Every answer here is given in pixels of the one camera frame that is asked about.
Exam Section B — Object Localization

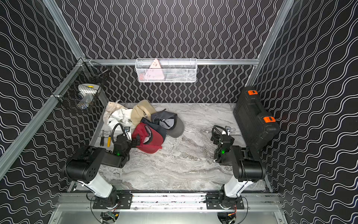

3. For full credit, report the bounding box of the white cap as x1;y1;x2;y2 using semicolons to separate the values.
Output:
103;109;135;129

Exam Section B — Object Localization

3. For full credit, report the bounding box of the dark navy cap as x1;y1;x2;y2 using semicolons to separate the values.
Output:
141;117;167;141

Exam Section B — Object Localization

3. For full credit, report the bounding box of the tan cap with logo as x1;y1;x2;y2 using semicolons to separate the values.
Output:
131;100;157;126

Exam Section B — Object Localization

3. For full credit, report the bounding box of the grey and red cap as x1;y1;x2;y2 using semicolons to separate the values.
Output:
151;109;185;138

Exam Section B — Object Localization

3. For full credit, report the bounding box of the cream cap with text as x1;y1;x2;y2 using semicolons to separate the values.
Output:
103;101;126;121

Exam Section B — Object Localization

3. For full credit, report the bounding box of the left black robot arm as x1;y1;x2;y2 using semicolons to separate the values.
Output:
63;124;140;201

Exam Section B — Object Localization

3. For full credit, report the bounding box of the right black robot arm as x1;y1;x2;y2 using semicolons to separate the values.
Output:
211;125;266;198

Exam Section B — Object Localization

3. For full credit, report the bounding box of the pink triangle card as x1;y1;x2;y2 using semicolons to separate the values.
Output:
144;59;165;81

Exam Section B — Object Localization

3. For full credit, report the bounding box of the aluminium back crossbar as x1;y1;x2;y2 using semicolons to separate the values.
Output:
84;58;259;66

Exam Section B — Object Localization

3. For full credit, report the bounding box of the black tool case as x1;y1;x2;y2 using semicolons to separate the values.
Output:
233;86;280;151

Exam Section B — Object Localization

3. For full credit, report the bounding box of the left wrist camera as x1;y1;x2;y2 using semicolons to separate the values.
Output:
124;127;132;140

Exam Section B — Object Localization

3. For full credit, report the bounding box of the black wire basket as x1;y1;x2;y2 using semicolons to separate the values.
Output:
53;60;110;113

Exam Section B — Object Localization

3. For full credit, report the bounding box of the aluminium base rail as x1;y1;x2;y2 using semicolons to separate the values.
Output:
55;191;280;212

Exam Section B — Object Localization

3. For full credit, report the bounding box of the aluminium left side rail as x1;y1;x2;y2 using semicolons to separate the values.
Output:
1;58;84;178

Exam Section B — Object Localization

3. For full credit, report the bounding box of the aluminium frame post left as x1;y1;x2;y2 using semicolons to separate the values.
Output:
43;0;85;60

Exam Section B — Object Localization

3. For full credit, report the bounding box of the aluminium frame post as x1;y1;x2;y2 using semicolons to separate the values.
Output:
43;0;85;60
245;0;294;86

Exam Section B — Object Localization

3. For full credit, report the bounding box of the aluminium frame post right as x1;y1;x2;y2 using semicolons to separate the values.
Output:
245;0;294;86

